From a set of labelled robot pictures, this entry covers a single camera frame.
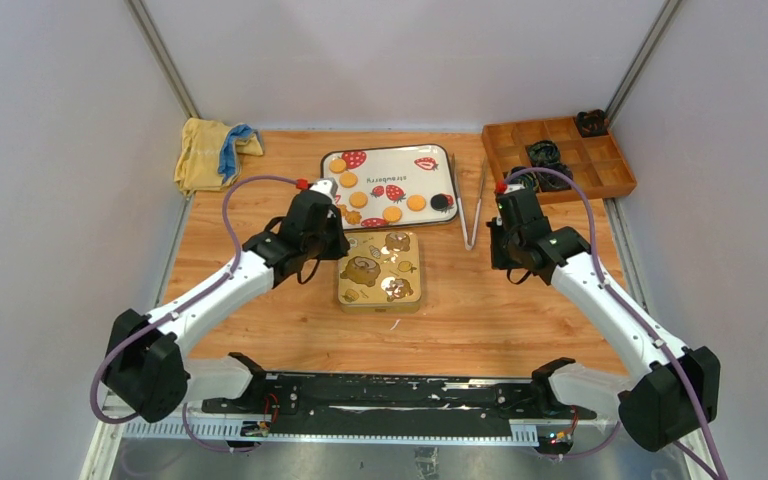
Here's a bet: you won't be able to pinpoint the wooden compartment box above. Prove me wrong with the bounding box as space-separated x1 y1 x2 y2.
481 117 637 199

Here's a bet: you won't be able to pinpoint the gold cookie tin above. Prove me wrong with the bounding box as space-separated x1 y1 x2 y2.
337 230 423 315

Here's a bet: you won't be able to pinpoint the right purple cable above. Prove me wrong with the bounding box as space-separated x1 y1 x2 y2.
503 166 730 480

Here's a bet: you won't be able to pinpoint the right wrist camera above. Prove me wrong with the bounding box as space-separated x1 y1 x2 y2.
495 182 528 203

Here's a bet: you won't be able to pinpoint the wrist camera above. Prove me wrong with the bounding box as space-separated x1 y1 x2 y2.
495 182 528 203
309 178 338 204

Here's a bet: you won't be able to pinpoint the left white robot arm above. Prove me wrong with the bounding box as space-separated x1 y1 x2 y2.
94 179 349 423

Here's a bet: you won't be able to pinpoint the metal tongs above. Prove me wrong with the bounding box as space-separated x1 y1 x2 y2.
450 154 490 252

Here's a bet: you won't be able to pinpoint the yellow cloth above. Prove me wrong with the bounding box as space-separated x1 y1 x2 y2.
174 118 264 196

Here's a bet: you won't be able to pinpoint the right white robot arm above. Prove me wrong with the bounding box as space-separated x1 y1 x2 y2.
487 183 721 452

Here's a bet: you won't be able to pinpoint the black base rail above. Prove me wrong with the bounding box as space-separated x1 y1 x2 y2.
197 371 597 453

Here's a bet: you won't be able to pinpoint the black sandwich cookie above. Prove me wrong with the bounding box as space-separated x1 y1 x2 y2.
429 193 453 213

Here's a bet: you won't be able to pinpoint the white strawberry tray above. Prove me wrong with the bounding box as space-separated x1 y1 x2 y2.
320 144 458 230

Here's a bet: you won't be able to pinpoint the blue cloth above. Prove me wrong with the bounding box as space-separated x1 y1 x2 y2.
217 124 257 184

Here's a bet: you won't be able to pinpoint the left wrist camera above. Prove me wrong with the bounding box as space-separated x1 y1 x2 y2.
309 178 338 204

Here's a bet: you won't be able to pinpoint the round dotted biscuit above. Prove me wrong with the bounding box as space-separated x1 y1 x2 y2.
328 158 347 175
339 171 358 189

